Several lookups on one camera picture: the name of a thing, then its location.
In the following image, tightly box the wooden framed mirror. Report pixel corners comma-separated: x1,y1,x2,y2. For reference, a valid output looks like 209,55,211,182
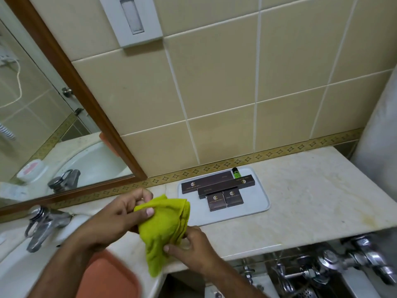
0,0,148,217

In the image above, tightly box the grey plastic tray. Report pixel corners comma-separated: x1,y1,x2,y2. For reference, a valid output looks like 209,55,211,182
177,166,271,227

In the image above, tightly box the orange plastic basin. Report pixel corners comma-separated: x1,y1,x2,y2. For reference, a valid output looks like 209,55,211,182
76,248,141,298

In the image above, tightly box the person's left forearm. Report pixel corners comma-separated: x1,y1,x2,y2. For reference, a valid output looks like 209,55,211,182
27,236,103,298

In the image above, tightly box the chrome flush valve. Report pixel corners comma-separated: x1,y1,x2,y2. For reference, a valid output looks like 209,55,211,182
316,234,397,286

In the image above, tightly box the perforated steel bin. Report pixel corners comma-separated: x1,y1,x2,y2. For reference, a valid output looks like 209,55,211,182
288,274,348,298

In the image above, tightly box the person's left hand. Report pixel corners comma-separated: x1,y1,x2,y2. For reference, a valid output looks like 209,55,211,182
81,187,155,250

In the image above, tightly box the yellow-green cleaning cloth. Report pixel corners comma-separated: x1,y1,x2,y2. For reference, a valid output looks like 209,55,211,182
133,194,191,278

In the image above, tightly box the grey wall dispenser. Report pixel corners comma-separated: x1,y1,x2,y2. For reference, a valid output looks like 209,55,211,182
98,0,164,49

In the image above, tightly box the chrome sink faucet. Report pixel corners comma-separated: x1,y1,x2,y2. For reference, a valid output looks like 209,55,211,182
24,205,74,254

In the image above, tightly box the person's right hand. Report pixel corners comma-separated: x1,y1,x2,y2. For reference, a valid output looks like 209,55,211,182
163,226,222,274

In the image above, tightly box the person's right forearm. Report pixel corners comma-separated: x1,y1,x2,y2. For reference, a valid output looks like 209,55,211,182
198,260,269,298

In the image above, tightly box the small dark brown box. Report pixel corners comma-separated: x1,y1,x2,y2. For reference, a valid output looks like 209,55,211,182
222,188,244,208
207,192,226,212

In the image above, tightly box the white sink basin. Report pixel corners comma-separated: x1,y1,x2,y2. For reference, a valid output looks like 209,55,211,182
0,214,93,298

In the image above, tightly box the chrome angle valve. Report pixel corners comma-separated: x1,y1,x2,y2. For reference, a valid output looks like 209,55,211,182
270,256,320,295

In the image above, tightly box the long dark brown box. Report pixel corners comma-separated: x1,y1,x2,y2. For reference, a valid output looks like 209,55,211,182
197,174,256,200
181,171,235,195

